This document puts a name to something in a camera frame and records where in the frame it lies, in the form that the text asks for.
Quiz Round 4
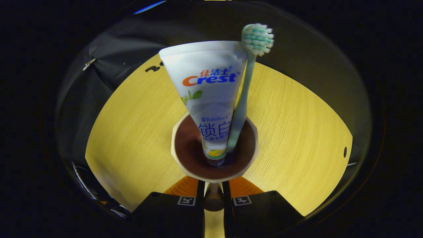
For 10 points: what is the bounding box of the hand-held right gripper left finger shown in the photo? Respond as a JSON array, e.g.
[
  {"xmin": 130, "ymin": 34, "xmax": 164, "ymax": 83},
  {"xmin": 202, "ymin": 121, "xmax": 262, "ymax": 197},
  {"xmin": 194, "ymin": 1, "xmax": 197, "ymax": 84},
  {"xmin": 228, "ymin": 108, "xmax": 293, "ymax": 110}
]
[{"xmin": 131, "ymin": 176, "xmax": 206, "ymax": 238}]

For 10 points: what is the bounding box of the wooden desktop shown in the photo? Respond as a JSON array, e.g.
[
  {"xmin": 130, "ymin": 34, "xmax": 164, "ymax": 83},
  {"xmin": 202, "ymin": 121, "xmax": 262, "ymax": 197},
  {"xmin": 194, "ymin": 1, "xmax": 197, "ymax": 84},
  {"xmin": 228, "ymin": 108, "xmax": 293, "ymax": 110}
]
[{"xmin": 85, "ymin": 55, "xmax": 353, "ymax": 238}]

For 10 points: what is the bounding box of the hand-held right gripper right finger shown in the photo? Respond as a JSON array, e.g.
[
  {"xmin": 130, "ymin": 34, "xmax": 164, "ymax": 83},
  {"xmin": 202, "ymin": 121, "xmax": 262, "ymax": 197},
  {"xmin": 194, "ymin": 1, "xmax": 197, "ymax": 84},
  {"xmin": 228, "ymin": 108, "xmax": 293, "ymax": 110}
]
[{"xmin": 222, "ymin": 176, "xmax": 305, "ymax": 238}]

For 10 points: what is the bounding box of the white toothpaste tube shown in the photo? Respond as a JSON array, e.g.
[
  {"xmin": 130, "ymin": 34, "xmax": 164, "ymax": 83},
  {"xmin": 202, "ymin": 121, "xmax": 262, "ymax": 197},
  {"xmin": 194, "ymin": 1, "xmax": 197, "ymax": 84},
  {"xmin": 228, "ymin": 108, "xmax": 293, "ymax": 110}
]
[{"xmin": 159, "ymin": 41, "xmax": 248, "ymax": 166}]

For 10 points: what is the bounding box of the pale green toothbrush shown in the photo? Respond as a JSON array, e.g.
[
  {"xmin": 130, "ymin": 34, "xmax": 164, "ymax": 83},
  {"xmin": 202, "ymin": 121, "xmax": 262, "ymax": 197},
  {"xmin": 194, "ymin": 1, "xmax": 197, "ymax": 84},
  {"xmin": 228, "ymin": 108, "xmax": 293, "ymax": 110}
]
[{"xmin": 226, "ymin": 23, "xmax": 275, "ymax": 153}]

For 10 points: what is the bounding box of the beige cup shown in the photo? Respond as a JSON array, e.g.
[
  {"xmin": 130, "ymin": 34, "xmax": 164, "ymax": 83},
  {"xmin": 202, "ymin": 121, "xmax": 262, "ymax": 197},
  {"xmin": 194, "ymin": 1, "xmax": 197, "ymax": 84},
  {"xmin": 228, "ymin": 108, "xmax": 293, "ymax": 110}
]
[{"xmin": 171, "ymin": 112, "xmax": 259, "ymax": 212}]

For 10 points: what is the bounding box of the black backdrop cloth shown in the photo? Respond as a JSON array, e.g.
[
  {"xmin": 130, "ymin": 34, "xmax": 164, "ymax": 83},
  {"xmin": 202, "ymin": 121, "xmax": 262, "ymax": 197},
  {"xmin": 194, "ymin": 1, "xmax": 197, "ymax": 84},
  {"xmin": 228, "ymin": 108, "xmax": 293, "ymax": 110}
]
[{"xmin": 53, "ymin": 0, "xmax": 374, "ymax": 212}]

